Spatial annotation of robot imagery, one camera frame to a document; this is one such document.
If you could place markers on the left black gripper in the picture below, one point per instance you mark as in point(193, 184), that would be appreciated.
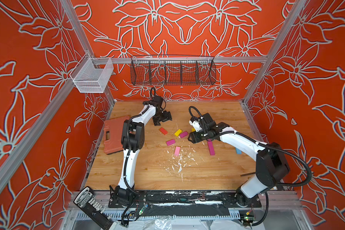
point(166, 118)

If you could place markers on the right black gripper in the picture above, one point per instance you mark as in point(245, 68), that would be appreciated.
point(198, 135)

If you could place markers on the red block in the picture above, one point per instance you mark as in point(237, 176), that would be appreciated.
point(163, 131)

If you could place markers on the dark magenta block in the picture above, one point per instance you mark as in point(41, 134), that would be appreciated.
point(210, 145)

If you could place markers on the magenta block top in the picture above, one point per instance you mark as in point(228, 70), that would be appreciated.
point(183, 134)

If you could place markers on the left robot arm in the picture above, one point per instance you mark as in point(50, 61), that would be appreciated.
point(132, 140)

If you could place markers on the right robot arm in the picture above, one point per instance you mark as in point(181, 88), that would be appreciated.
point(271, 163)

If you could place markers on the pale pink block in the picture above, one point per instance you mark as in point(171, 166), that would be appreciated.
point(177, 151)

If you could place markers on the red plastic tool case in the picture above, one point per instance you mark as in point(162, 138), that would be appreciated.
point(113, 129)

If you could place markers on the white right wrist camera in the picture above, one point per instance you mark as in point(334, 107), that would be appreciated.
point(196, 123)

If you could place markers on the black wire basket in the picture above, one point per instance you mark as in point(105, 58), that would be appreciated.
point(172, 70)

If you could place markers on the white wire basket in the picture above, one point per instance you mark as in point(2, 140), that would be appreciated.
point(91, 75)

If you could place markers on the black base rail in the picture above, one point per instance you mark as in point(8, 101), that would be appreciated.
point(184, 203)

